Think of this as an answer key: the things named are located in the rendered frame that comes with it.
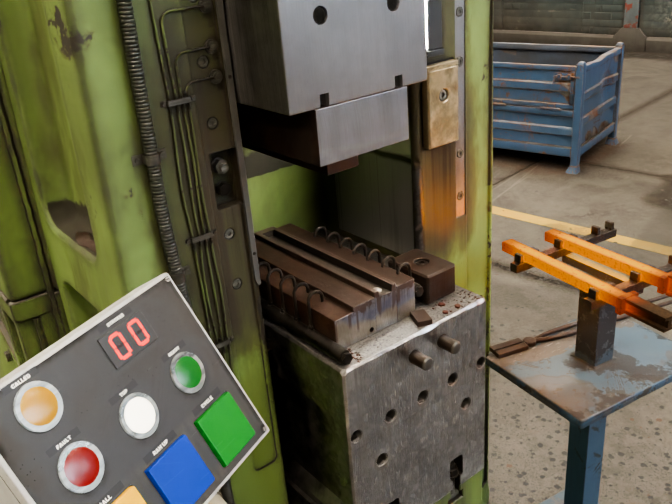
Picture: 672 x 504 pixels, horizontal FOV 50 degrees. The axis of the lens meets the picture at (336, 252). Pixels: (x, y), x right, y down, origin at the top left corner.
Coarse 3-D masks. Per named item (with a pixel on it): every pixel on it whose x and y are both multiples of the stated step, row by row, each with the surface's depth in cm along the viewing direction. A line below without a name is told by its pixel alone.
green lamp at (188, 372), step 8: (184, 360) 98; (192, 360) 99; (176, 368) 97; (184, 368) 97; (192, 368) 98; (200, 368) 100; (176, 376) 96; (184, 376) 97; (192, 376) 98; (200, 376) 99; (184, 384) 97; (192, 384) 98
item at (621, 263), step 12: (552, 240) 166; (564, 240) 163; (576, 240) 162; (576, 252) 161; (588, 252) 158; (600, 252) 155; (612, 252) 155; (612, 264) 153; (624, 264) 150; (636, 264) 149; (648, 276) 145; (660, 276) 142; (660, 288) 143
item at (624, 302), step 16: (512, 240) 164; (528, 256) 157; (544, 256) 156; (560, 272) 150; (576, 272) 148; (608, 288) 141; (624, 304) 136; (640, 304) 134; (640, 320) 134; (656, 320) 132
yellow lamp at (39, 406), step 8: (32, 392) 81; (40, 392) 81; (48, 392) 82; (24, 400) 80; (32, 400) 80; (40, 400) 81; (48, 400) 82; (56, 400) 82; (24, 408) 79; (32, 408) 80; (40, 408) 80; (48, 408) 81; (56, 408) 82; (24, 416) 79; (32, 416) 80; (40, 416) 80; (48, 416) 81; (40, 424) 80
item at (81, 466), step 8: (80, 448) 82; (88, 448) 83; (72, 456) 81; (80, 456) 82; (88, 456) 83; (96, 456) 84; (64, 464) 80; (72, 464) 81; (80, 464) 82; (88, 464) 82; (96, 464) 83; (72, 472) 81; (80, 472) 81; (88, 472) 82; (96, 472) 83; (72, 480) 80; (80, 480) 81; (88, 480) 82
